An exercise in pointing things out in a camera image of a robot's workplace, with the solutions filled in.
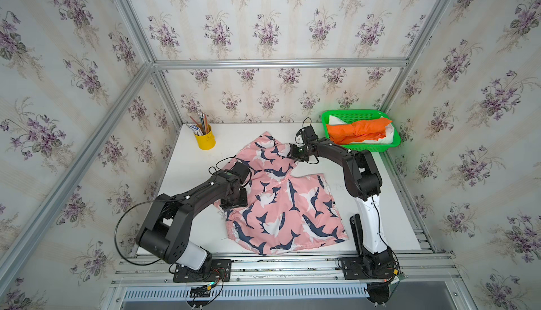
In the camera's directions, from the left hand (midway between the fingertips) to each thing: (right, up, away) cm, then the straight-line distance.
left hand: (241, 205), depth 88 cm
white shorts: (+72, +28, +16) cm, 79 cm away
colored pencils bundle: (-21, +35, +15) cm, 44 cm away
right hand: (+23, +19, +17) cm, 35 cm away
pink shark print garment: (+18, -4, -2) cm, 18 cm away
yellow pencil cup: (-20, +27, +17) cm, 38 cm away
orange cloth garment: (+58, +33, +16) cm, 69 cm away
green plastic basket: (+61, +42, +34) cm, 81 cm away
